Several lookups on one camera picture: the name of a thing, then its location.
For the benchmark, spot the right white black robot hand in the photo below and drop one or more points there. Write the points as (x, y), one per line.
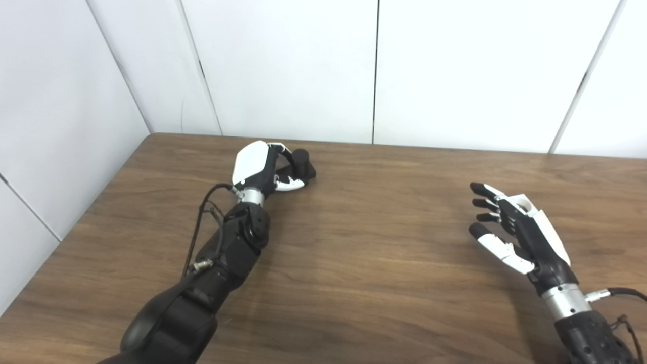
(543, 242)

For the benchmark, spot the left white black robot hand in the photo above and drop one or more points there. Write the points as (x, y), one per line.
(250, 162)

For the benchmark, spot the white square piece with hole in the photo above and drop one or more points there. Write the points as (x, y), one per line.
(533, 207)

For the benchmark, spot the black peg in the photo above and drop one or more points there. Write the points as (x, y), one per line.
(303, 162)

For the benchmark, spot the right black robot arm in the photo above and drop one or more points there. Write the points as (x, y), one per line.
(581, 323)

